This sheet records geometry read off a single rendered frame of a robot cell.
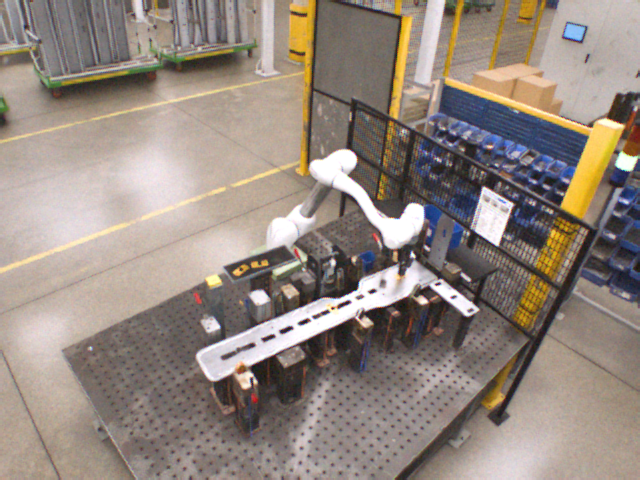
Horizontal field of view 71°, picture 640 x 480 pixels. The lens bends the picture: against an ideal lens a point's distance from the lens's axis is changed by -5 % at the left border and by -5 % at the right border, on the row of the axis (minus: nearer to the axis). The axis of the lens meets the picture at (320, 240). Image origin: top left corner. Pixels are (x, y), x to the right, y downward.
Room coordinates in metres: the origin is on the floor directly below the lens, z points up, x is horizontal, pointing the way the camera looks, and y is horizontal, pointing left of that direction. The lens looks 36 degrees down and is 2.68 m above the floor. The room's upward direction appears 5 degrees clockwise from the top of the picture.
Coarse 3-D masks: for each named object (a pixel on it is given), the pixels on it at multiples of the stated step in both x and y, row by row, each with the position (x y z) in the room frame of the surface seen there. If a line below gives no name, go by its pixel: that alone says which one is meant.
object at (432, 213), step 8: (424, 208) 2.52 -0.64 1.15; (432, 208) 2.54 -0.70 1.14; (424, 216) 2.53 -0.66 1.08; (432, 216) 2.53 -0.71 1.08; (448, 216) 2.42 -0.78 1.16; (432, 224) 2.51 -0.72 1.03; (456, 224) 2.35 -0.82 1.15; (432, 232) 2.30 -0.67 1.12; (456, 232) 2.26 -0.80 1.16; (456, 240) 2.28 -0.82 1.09; (448, 248) 2.25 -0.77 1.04
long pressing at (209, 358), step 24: (360, 288) 1.88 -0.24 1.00; (384, 288) 1.90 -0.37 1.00; (408, 288) 1.91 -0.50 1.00; (312, 312) 1.67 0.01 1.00; (336, 312) 1.68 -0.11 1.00; (240, 336) 1.47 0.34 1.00; (264, 336) 1.49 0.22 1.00; (288, 336) 1.50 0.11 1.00; (312, 336) 1.52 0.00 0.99; (216, 360) 1.32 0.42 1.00; (240, 360) 1.33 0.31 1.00
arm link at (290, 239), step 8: (272, 224) 2.39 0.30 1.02; (280, 224) 2.38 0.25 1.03; (288, 224) 2.40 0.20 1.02; (272, 232) 2.36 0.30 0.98; (280, 232) 2.34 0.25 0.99; (288, 232) 2.37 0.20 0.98; (296, 232) 2.44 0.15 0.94; (272, 240) 2.34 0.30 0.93; (280, 240) 2.33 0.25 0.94; (288, 240) 2.36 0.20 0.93
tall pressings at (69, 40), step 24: (48, 0) 7.61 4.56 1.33; (72, 0) 7.63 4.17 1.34; (96, 0) 7.88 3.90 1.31; (120, 0) 8.14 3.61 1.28; (48, 24) 7.13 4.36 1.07; (72, 24) 7.31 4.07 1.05; (96, 24) 7.81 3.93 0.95; (120, 24) 8.09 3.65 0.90; (48, 48) 7.06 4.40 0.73; (72, 48) 7.29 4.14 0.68; (96, 48) 7.96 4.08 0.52; (120, 48) 8.03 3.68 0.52; (48, 72) 7.17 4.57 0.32; (72, 72) 7.22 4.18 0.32
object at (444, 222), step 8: (440, 216) 2.18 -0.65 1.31; (440, 224) 2.17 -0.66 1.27; (448, 224) 2.12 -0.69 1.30; (440, 232) 2.15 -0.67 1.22; (448, 232) 2.11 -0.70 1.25; (432, 240) 2.18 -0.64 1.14; (440, 240) 2.14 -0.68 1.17; (448, 240) 2.10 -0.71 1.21; (432, 248) 2.18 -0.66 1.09; (440, 248) 2.13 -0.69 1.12; (432, 256) 2.16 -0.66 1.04; (440, 256) 2.12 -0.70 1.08; (440, 264) 2.11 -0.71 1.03
